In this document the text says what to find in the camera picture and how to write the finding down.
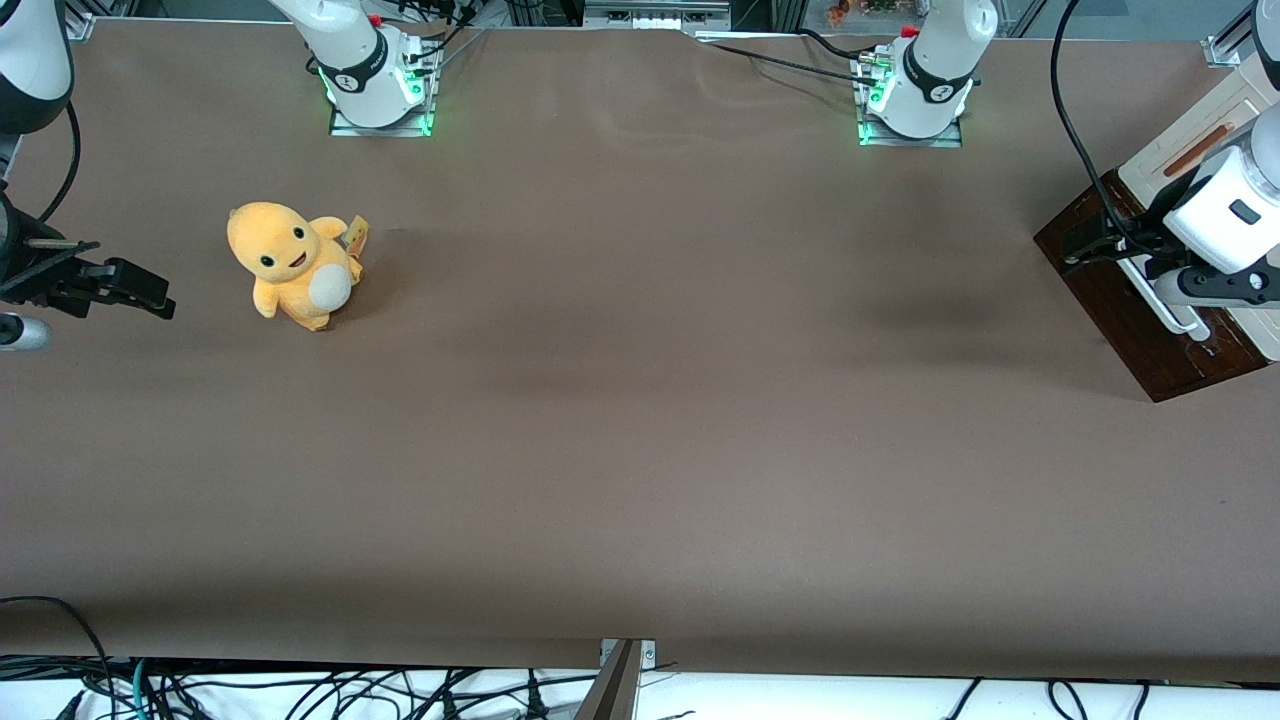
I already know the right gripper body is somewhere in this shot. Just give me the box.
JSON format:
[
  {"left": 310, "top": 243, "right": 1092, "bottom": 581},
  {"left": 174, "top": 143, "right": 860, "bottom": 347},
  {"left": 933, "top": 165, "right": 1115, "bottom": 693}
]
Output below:
[{"left": 0, "top": 190, "right": 63, "bottom": 309}]

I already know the white sheet under table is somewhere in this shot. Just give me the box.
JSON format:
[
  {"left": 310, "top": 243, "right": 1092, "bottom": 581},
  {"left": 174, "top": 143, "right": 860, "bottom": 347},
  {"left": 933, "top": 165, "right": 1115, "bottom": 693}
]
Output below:
[{"left": 0, "top": 666, "right": 1280, "bottom": 720}]

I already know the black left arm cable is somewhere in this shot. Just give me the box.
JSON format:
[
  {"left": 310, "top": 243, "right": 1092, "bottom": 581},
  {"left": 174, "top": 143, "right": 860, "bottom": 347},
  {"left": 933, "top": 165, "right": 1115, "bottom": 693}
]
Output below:
[{"left": 1049, "top": 0, "right": 1137, "bottom": 247}]

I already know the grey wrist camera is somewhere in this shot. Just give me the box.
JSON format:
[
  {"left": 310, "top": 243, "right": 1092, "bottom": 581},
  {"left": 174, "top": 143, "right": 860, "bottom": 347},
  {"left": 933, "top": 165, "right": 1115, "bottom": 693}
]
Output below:
[
  {"left": 0, "top": 314, "right": 52, "bottom": 352},
  {"left": 1150, "top": 264, "right": 1280, "bottom": 312}
]

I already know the yellow plush toy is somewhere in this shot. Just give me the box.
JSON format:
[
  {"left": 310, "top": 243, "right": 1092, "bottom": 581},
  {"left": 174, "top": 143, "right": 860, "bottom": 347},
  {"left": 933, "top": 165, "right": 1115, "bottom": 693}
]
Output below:
[{"left": 226, "top": 201, "right": 365, "bottom": 333}]

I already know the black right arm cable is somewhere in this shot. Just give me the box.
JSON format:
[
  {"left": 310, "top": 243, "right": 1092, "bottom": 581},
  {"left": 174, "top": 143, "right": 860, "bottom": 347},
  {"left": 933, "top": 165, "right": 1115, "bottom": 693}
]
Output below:
[{"left": 37, "top": 100, "right": 82, "bottom": 224}]

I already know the long black table cable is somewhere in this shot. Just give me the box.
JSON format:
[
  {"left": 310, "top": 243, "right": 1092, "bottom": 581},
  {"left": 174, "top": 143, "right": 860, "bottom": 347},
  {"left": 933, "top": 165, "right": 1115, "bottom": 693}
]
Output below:
[{"left": 698, "top": 38, "right": 881, "bottom": 87}]

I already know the dark brown wooden drawer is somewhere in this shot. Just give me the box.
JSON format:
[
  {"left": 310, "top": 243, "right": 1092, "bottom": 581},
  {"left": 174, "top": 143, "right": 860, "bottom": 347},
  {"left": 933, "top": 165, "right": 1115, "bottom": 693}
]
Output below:
[{"left": 1034, "top": 170, "right": 1273, "bottom": 404}]

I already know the black cable at arm base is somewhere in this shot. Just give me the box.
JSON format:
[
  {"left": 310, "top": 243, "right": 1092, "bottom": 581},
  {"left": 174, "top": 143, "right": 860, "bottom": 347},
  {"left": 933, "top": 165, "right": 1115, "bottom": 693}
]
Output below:
[{"left": 400, "top": 0, "right": 491, "bottom": 77}]

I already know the grey metal strut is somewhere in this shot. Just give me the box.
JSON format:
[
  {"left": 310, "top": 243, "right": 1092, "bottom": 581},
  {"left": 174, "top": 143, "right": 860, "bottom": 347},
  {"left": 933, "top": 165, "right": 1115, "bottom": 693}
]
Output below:
[{"left": 574, "top": 640, "right": 643, "bottom": 720}]

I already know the aluminium clamp bracket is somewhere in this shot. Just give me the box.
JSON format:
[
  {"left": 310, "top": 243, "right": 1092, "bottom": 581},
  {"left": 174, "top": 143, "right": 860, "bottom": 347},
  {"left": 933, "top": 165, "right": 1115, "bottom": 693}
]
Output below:
[{"left": 599, "top": 638, "right": 658, "bottom": 673}]

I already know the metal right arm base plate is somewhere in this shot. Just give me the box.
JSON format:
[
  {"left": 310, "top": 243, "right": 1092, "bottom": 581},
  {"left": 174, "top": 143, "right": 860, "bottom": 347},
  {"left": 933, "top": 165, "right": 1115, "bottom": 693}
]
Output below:
[{"left": 327, "top": 55, "right": 435, "bottom": 139}]

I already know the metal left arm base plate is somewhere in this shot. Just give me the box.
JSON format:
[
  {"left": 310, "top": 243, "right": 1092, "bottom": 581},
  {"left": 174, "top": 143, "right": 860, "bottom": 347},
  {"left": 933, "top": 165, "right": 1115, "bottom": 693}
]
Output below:
[{"left": 853, "top": 52, "right": 964, "bottom": 150}]

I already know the brown table cover sheet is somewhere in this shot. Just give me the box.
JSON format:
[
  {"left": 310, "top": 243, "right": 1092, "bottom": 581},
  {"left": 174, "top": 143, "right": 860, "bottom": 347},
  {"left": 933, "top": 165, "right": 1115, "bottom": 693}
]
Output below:
[{"left": 0, "top": 18, "right": 1280, "bottom": 685}]

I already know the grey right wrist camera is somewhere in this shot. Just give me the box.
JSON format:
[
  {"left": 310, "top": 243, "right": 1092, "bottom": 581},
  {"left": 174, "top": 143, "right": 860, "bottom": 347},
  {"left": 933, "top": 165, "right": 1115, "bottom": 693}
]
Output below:
[{"left": 0, "top": 314, "right": 52, "bottom": 352}]

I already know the black looped floor cable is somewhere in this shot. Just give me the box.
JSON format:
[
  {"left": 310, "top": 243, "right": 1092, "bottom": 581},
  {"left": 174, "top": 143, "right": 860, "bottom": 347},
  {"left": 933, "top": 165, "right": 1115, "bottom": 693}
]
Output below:
[{"left": 0, "top": 595, "right": 113, "bottom": 720}]

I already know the aluminium frame rail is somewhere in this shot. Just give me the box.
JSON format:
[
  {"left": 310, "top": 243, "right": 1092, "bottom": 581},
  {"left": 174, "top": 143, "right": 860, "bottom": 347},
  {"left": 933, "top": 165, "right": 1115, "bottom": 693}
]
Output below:
[{"left": 583, "top": 0, "right": 733, "bottom": 32}]

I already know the short black table cable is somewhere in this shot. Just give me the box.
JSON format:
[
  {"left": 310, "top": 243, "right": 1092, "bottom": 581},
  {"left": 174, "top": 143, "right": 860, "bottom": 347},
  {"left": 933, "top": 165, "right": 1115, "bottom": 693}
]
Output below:
[{"left": 796, "top": 27, "right": 867, "bottom": 62}]

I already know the aluminium corner profile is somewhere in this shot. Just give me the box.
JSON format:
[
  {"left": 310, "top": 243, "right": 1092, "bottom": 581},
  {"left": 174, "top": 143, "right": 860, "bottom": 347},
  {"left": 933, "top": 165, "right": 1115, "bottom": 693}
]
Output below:
[{"left": 1203, "top": 0, "right": 1261, "bottom": 69}]

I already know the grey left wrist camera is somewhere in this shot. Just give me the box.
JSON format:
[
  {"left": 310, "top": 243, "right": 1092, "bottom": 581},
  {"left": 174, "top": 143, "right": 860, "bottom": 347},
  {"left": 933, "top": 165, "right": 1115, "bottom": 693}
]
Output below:
[{"left": 1150, "top": 264, "right": 1280, "bottom": 312}]

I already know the white drawer handle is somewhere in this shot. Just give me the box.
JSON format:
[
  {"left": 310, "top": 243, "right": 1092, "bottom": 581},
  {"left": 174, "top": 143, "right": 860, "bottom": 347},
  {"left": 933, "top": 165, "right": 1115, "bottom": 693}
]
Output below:
[{"left": 1118, "top": 254, "right": 1213, "bottom": 343}]

